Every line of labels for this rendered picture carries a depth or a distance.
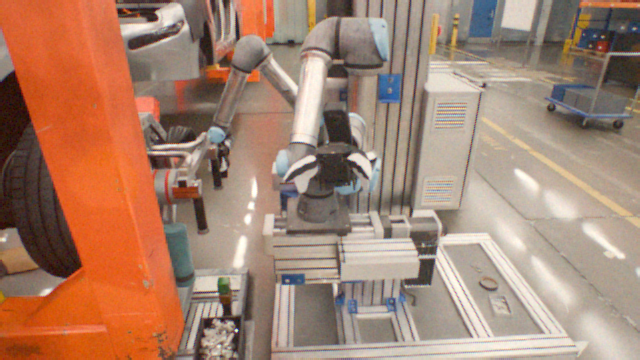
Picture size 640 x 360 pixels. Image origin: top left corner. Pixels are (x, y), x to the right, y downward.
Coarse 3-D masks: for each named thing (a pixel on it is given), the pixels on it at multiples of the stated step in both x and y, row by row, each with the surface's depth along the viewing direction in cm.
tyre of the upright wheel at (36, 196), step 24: (24, 144) 112; (24, 168) 109; (48, 168) 110; (24, 192) 109; (48, 192) 109; (24, 216) 109; (48, 216) 110; (24, 240) 112; (48, 240) 113; (72, 240) 113; (48, 264) 119; (72, 264) 120
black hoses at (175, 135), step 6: (180, 126) 149; (168, 132) 147; (174, 132) 146; (180, 132) 152; (186, 132) 147; (192, 132) 153; (168, 138) 146; (174, 138) 145; (180, 138) 146; (186, 138) 155; (192, 138) 156
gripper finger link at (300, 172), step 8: (304, 160) 70; (312, 160) 69; (296, 168) 67; (304, 168) 69; (312, 168) 70; (288, 176) 66; (296, 176) 68; (304, 176) 70; (312, 176) 72; (296, 184) 69; (304, 184) 71
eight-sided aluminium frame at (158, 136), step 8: (144, 112) 141; (144, 120) 135; (152, 120) 142; (144, 128) 135; (152, 128) 146; (160, 128) 152; (152, 136) 154; (160, 136) 153; (160, 144) 160; (160, 160) 163; (168, 160) 163; (160, 168) 165; (168, 168) 165; (160, 208) 164
